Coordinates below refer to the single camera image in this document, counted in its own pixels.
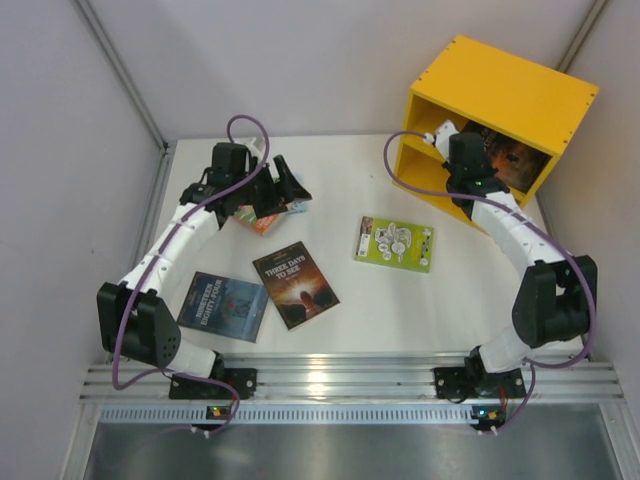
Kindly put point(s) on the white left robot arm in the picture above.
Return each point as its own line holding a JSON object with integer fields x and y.
{"x": 134, "y": 318}

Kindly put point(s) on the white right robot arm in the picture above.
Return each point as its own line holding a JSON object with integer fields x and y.
{"x": 556, "y": 297}

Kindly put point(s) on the Tale Of Two Cities book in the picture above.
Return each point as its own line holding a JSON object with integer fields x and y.
{"x": 518, "y": 164}

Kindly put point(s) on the aluminium mounting rail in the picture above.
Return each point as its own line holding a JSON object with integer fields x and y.
{"x": 330, "y": 389}

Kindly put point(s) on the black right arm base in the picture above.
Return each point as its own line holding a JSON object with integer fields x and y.
{"x": 470, "y": 385}

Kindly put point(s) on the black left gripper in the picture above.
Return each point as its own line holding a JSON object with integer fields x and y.
{"x": 270, "y": 187}

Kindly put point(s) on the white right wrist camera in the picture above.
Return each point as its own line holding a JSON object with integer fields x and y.
{"x": 440, "y": 138}

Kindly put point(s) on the light blue treehouse book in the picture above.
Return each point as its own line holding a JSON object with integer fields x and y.
{"x": 292, "y": 193}

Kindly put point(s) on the orange treehouse book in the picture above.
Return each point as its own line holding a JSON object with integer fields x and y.
{"x": 246, "y": 216}

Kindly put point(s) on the Nineteen Eighty-Four blue book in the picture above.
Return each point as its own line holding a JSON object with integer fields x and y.
{"x": 222, "y": 306}

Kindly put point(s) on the Three Days To See book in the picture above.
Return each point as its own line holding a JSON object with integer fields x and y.
{"x": 295, "y": 284}

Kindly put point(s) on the yellow wooden shelf box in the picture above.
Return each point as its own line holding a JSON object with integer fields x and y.
{"x": 473, "y": 81}

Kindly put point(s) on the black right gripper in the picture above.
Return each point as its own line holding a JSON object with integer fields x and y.
{"x": 470, "y": 150}

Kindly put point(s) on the green comic book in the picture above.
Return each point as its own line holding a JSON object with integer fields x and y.
{"x": 395, "y": 244}

